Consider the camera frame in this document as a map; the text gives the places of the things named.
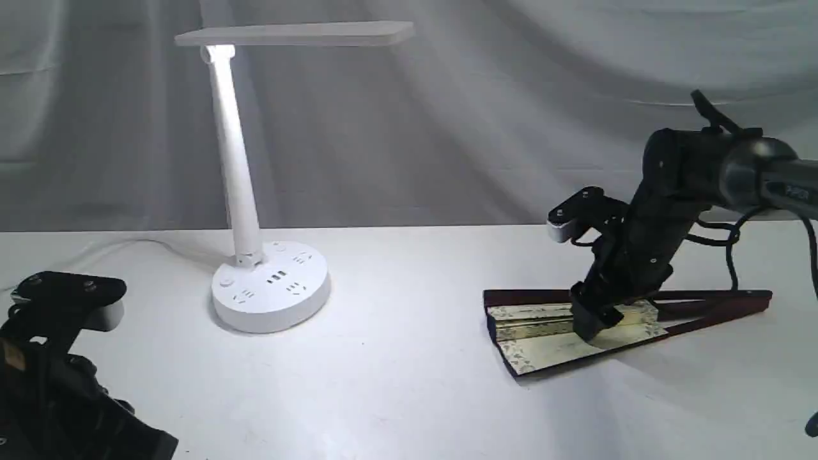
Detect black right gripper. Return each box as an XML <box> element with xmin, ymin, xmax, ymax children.
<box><xmin>569</xmin><ymin>192</ymin><xmax>704</xmax><ymax>342</ymax></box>

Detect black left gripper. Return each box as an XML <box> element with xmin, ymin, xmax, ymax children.
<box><xmin>2</xmin><ymin>344</ymin><xmax>178</xmax><ymax>459</ymax></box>

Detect folding paper fan maroon ribs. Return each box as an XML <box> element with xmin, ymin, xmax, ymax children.
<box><xmin>482</xmin><ymin>290</ymin><xmax>773</xmax><ymax>378</ymax></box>

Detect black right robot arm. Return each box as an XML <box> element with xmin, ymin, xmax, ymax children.
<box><xmin>548</xmin><ymin>90</ymin><xmax>817</xmax><ymax>341</ymax></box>

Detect white desk lamp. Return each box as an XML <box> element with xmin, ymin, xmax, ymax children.
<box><xmin>174</xmin><ymin>20</ymin><xmax>414</xmax><ymax>334</ymax></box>

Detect grey backdrop cloth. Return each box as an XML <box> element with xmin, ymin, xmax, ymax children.
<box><xmin>1</xmin><ymin>1</ymin><xmax>817</xmax><ymax>232</ymax></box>

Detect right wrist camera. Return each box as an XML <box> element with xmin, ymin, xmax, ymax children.
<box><xmin>546</xmin><ymin>186</ymin><xmax>629</xmax><ymax>247</ymax></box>

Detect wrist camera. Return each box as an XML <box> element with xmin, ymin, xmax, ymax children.
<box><xmin>2</xmin><ymin>271</ymin><xmax>127</xmax><ymax>343</ymax></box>
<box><xmin>546</xmin><ymin>186</ymin><xmax>629</xmax><ymax>247</ymax></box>

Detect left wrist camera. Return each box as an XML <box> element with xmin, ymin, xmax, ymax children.
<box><xmin>2</xmin><ymin>271</ymin><xmax>127</xmax><ymax>343</ymax></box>

